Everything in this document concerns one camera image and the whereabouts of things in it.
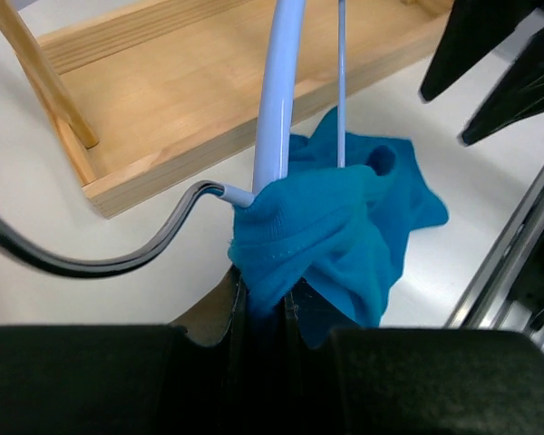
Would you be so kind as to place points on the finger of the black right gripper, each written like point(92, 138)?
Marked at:
point(518, 95)
point(474, 28)

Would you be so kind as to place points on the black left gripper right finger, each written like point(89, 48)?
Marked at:
point(346, 379)

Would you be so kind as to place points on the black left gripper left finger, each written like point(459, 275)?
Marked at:
point(177, 378)

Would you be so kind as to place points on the blue t shirt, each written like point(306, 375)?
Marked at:
point(343, 230)

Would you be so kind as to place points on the light blue hanger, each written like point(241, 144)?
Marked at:
point(272, 144)

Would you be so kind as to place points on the wooden clothes rack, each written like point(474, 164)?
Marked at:
point(154, 92)

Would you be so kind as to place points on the aluminium mounting rail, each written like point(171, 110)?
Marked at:
point(508, 288)

